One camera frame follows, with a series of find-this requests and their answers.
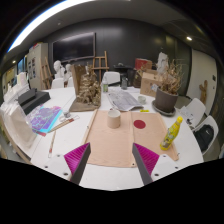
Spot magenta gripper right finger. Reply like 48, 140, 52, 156
132, 143, 159, 185

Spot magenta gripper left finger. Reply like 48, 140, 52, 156
64, 143, 91, 185

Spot wooden paintbrush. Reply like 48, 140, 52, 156
48, 131, 56, 158

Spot beige cloth mat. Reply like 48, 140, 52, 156
83, 110, 179, 168

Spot red round coaster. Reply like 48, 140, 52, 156
134, 120, 146, 129

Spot yellow plastic bottle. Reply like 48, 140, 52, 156
160, 116, 183, 150

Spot small white cup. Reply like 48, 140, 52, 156
138, 96, 146, 104

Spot dark pot with dried plant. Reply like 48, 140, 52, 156
154, 59, 183, 113

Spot grey newspaper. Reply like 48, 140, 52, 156
107, 90, 143, 111

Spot white chair with black bag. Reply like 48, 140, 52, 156
192, 116, 219, 154

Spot golden brown sculpture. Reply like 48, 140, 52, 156
69, 65, 101, 112

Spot black box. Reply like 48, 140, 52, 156
18, 88, 50, 114

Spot cardboard box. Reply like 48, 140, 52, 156
140, 71, 162, 97

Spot clear plastic bottle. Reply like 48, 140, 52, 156
102, 75, 108, 93

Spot dark glass jar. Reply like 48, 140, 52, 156
121, 77, 128, 90

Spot wooden easel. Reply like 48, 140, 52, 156
92, 52, 109, 80

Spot white plaster bust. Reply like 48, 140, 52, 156
53, 60, 65, 78

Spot black wall screen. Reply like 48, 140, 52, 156
53, 32, 95, 62

